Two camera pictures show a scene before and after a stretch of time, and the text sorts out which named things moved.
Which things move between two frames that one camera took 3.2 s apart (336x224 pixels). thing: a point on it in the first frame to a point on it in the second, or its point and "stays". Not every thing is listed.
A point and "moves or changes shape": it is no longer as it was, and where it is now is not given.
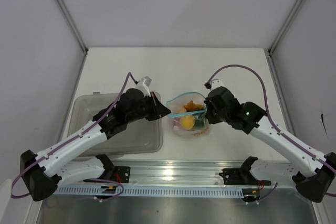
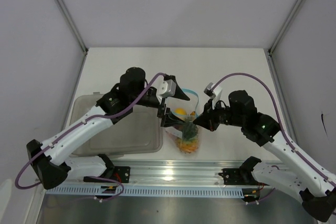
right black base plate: [239, 176] stays
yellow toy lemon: [187, 122] to [180, 111]
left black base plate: [121, 173] stays
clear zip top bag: [187, 112] moves or changes shape
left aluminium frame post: [65, 7] stays
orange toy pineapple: [199, 124] moves or changes shape
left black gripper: [158, 110] to [161, 112]
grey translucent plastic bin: [146, 136] stays
